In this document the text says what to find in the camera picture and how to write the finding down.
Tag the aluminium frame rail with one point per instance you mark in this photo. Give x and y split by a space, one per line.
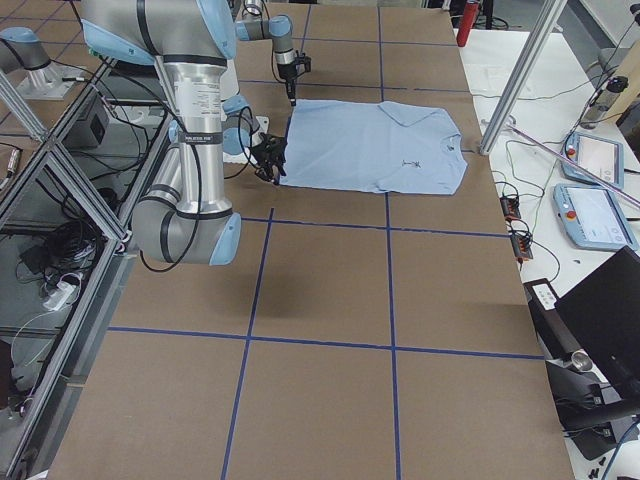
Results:
66 215

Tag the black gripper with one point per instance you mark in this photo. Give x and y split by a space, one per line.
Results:
287 73
263 151

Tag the red cylinder bottle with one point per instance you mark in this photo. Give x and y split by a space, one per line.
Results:
467 22

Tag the black laptop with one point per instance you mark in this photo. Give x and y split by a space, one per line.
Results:
602 313

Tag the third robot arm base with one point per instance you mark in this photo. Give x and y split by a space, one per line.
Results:
21 49

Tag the blue teach pendant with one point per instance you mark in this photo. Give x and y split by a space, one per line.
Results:
601 157
592 218

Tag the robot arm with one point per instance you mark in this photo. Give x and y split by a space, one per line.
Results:
185 216
256 24

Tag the far blue teach pendant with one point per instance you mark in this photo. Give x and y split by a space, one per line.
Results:
601 157

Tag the grey electronics box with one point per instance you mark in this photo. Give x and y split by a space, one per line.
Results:
89 128

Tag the white power strip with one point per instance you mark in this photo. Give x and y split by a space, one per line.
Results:
63 295

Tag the near blue teach pendant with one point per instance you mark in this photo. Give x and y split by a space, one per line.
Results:
592 218

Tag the light blue t-shirt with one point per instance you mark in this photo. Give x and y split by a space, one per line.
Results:
373 147

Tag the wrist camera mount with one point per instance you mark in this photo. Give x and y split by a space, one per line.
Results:
303 63

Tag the orange black terminal board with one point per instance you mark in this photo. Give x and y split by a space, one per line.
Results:
510 208

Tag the black monitor stand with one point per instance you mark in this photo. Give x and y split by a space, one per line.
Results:
593 415

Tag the aluminium frame post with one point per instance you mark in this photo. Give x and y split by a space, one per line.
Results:
534 44

